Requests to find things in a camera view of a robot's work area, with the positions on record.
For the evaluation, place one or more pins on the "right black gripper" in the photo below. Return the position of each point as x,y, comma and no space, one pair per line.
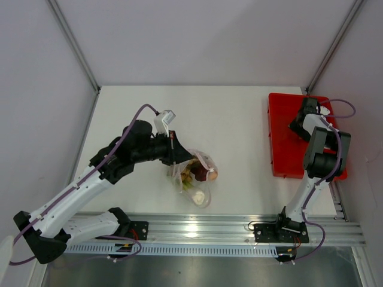
304,135

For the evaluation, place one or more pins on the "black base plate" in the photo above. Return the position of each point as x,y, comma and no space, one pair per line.
137,230
268,232

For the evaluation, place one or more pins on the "papaya slice toy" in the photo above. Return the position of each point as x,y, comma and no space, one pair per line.
201,174

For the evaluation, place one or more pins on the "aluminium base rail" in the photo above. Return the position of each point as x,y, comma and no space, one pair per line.
233,229

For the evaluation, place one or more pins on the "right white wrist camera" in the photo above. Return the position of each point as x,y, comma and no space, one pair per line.
324,110

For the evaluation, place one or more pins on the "aluminium frame post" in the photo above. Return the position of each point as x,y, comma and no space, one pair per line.
335,44
71,40

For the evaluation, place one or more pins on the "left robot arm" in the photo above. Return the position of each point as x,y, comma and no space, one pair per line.
49,230

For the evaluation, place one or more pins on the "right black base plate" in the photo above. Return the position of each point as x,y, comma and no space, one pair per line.
268,232

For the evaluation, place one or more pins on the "red plastic bin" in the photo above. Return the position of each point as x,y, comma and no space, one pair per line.
287,148

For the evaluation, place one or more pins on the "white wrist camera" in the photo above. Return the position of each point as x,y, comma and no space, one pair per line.
324,110
163,120

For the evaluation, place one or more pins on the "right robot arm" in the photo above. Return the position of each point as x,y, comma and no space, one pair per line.
324,159

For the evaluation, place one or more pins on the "left aluminium frame post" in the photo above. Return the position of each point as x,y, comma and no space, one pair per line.
71,40

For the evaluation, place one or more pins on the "white green leek toy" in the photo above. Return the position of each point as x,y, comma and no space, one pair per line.
199,195

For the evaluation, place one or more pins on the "white slotted cable duct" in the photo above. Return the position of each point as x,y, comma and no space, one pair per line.
116,248

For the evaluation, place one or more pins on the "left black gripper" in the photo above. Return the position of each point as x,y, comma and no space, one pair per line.
175,152

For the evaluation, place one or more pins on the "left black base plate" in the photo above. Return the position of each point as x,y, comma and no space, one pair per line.
137,230

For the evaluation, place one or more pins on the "clear zip top bag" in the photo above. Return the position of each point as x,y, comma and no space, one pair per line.
174,172

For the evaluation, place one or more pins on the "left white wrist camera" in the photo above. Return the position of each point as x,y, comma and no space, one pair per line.
163,120

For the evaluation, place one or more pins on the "right aluminium frame post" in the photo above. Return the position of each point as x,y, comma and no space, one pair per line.
335,44

